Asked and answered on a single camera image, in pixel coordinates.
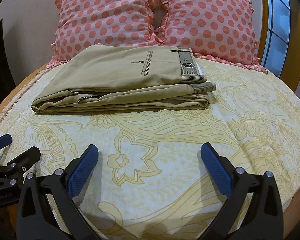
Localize khaki pants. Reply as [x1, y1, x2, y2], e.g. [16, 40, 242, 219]
[31, 44, 216, 114]

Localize yellow patterned bed sheet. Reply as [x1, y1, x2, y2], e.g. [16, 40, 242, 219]
[0, 60, 300, 239]

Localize left polka dot pillow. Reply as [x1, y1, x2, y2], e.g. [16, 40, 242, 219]
[47, 0, 159, 68]

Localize polka dot pillow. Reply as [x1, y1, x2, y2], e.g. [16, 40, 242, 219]
[152, 0, 267, 73]
[47, 0, 159, 68]

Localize right polka dot pillow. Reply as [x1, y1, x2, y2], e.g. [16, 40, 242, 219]
[152, 0, 267, 73]

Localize wooden bed frame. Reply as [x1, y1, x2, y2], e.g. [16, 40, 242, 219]
[0, 63, 47, 114]

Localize window with yellow frame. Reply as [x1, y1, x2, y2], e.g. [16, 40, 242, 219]
[258, 0, 300, 92]

